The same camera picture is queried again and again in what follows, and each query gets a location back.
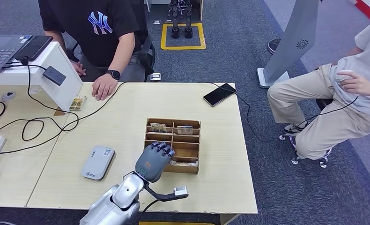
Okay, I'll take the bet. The person's left hand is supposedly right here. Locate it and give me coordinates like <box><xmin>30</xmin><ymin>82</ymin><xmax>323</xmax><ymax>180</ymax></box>
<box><xmin>338</xmin><ymin>71</ymin><xmax>370</xmax><ymax>95</ymax></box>
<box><xmin>92</xmin><ymin>74</ymin><xmax>119</xmax><ymax>102</ymax></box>

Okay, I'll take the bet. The person's right hand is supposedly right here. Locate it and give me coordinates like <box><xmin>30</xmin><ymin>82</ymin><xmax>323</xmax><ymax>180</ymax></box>
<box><xmin>70</xmin><ymin>60</ymin><xmax>87</xmax><ymax>77</ymax></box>

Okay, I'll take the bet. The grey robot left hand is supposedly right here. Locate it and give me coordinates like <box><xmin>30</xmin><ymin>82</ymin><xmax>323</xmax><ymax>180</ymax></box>
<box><xmin>134</xmin><ymin>141</ymin><xmax>176</xmax><ymax>183</ymax></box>

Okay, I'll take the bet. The white handheld controller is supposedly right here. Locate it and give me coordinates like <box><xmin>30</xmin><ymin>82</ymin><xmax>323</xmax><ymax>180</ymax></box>
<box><xmin>333</xmin><ymin>69</ymin><xmax>354</xmax><ymax>83</ymax></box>

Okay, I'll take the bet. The wooden organizer box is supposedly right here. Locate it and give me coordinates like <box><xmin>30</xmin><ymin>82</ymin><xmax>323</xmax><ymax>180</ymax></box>
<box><xmin>144</xmin><ymin>118</ymin><xmax>202</xmax><ymax>174</ymax></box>

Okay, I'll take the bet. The person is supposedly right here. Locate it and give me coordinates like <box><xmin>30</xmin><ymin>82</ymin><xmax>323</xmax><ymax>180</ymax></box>
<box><xmin>38</xmin><ymin>0</ymin><xmax>156</xmax><ymax>102</ymax></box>
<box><xmin>267</xmin><ymin>15</ymin><xmax>370</xmax><ymax>160</ymax></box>

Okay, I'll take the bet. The white card reader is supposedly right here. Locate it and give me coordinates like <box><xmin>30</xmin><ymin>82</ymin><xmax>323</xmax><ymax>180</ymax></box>
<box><xmin>81</xmin><ymin>146</ymin><xmax>116</xmax><ymax>181</ymax></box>

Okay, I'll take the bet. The black wristwatch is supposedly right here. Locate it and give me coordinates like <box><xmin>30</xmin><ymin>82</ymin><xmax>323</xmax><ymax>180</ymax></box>
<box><xmin>106</xmin><ymin>69</ymin><xmax>121</xmax><ymax>81</ymax></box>

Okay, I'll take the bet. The small black box device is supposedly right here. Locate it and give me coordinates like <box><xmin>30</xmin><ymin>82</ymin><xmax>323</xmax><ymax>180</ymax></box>
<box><xmin>42</xmin><ymin>66</ymin><xmax>67</xmax><ymax>87</ymax></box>

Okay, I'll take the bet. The white desk riser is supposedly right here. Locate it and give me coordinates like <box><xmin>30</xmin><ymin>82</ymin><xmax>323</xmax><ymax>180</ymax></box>
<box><xmin>0</xmin><ymin>42</ymin><xmax>84</xmax><ymax>112</ymax></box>

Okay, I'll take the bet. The stool with casters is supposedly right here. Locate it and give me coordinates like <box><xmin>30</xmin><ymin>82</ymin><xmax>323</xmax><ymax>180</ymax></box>
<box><xmin>278</xmin><ymin>98</ymin><xmax>334</xmax><ymax>169</ymax></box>

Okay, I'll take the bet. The black smartphone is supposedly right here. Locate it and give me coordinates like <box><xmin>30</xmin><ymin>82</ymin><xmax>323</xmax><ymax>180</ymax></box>
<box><xmin>14</xmin><ymin>35</ymin><xmax>54</xmax><ymax>62</ymax></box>
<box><xmin>202</xmin><ymin>82</ymin><xmax>237</xmax><ymax>108</ymax></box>

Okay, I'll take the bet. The black office chair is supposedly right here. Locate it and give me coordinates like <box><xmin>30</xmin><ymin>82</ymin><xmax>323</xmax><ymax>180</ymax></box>
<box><xmin>65</xmin><ymin>34</ymin><xmax>157</xmax><ymax>83</ymax></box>

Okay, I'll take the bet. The yellow floor tape strip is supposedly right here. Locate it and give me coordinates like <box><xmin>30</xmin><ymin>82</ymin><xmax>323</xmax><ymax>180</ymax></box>
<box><xmin>139</xmin><ymin>221</ymin><xmax>220</xmax><ymax>225</ymax></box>

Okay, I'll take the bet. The grey computer mouse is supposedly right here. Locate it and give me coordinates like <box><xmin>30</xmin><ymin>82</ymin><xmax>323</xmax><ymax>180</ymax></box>
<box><xmin>1</xmin><ymin>91</ymin><xmax>17</xmax><ymax>103</ymax></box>

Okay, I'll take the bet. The red floor strip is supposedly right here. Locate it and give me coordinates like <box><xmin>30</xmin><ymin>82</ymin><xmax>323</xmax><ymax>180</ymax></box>
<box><xmin>354</xmin><ymin>0</ymin><xmax>370</xmax><ymax>22</ymax></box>

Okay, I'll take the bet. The yellow floor tape square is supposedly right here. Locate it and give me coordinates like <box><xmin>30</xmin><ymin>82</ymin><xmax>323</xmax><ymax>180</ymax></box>
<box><xmin>160</xmin><ymin>22</ymin><xmax>207</xmax><ymax>51</ymax></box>

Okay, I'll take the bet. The grey laptop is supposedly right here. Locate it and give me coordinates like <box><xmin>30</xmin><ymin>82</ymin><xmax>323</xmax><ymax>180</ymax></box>
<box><xmin>0</xmin><ymin>35</ymin><xmax>33</xmax><ymax>76</ymax></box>

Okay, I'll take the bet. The grey kiosk stand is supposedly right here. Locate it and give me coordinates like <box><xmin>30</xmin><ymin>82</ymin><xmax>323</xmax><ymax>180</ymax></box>
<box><xmin>257</xmin><ymin>0</ymin><xmax>320</xmax><ymax>89</ymax></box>

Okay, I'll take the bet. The black round base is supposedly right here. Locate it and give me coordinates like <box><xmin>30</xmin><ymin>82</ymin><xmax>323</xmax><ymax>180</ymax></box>
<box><xmin>266</xmin><ymin>38</ymin><xmax>282</xmax><ymax>55</ymax></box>

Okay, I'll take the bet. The black camera bracket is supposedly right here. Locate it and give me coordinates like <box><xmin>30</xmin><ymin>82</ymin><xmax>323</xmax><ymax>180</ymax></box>
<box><xmin>144</xmin><ymin>182</ymin><xmax>189</xmax><ymax>203</ymax></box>

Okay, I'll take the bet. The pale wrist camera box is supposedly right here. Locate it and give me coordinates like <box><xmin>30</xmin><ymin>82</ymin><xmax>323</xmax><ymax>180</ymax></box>
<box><xmin>173</xmin><ymin>186</ymin><xmax>189</xmax><ymax>197</ymax></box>

